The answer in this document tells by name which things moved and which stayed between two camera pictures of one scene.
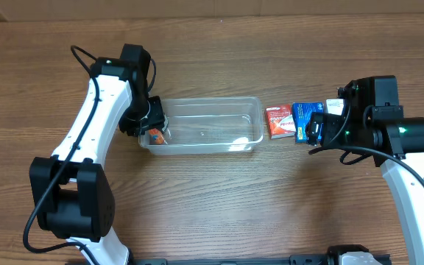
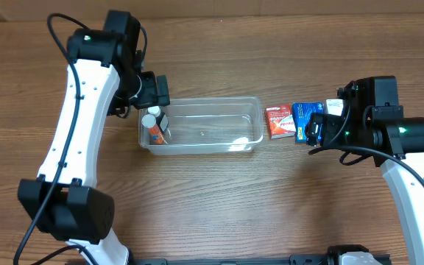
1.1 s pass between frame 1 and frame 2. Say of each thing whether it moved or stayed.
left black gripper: moved
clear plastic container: stayed
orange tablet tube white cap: stayed
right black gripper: stayed
